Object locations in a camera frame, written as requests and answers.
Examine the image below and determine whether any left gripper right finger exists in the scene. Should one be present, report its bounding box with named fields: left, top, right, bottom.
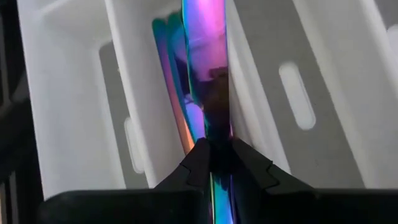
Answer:
left=231, top=138, right=398, bottom=224

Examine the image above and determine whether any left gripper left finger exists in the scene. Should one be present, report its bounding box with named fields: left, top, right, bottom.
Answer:
left=37, top=138, right=212, bottom=224

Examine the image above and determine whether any white plastic cutlery tray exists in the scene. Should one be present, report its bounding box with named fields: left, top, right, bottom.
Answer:
left=15, top=0, right=398, bottom=200

